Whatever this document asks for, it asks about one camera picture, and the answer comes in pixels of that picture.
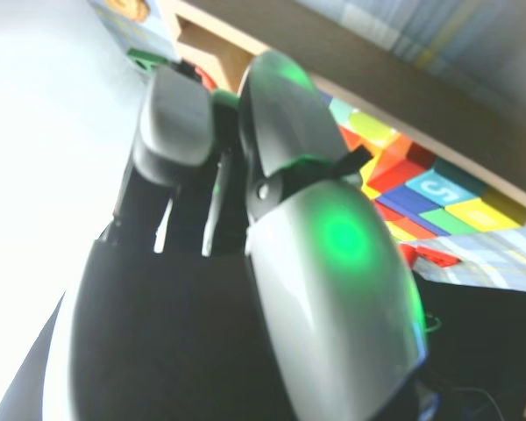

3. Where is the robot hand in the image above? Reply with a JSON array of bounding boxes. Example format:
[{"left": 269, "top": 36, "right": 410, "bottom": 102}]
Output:
[{"left": 0, "top": 47, "right": 430, "bottom": 421}]

